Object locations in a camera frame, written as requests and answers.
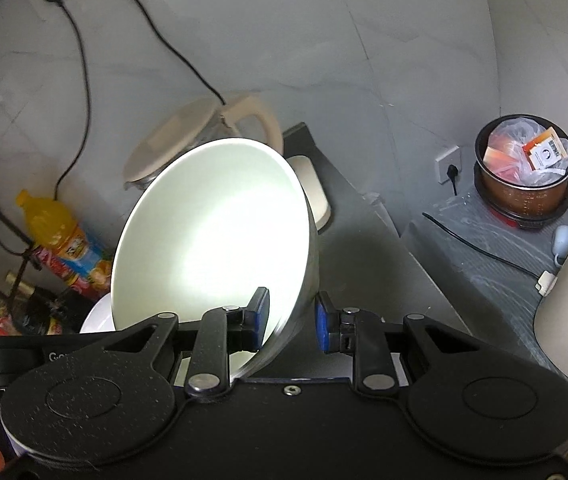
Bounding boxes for dark glass bottle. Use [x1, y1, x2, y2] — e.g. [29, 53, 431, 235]
[4, 270, 86, 336]

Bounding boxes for white plate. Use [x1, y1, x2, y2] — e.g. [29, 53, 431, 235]
[80, 292, 117, 335]

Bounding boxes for white plug adaptor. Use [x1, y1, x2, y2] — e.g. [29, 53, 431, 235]
[535, 270, 559, 295]

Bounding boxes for brown trash bin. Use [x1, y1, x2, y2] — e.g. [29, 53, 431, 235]
[474, 116, 568, 221]

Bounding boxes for clear plastic bag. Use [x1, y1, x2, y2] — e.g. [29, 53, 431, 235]
[484, 119, 568, 184]

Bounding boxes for pale blue cup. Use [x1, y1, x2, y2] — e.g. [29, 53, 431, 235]
[552, 225, 568, 267]

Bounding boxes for black power cable with plug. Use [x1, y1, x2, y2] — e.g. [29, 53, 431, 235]
[43, 0, 91, 198]

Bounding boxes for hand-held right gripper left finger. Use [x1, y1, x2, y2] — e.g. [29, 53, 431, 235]
[99, 287, 271, 397]

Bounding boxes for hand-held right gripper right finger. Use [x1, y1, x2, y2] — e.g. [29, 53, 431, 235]
[315, 291, 465, 395]

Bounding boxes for thin black cable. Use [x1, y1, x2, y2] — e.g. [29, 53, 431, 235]
[423, 212, 542, 279]

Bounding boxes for black red cooker base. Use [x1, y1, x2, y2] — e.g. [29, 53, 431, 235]
[472, 165, 568, 231]

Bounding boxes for orange white packet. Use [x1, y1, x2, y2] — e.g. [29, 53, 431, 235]
[521, 129, 568, 174]

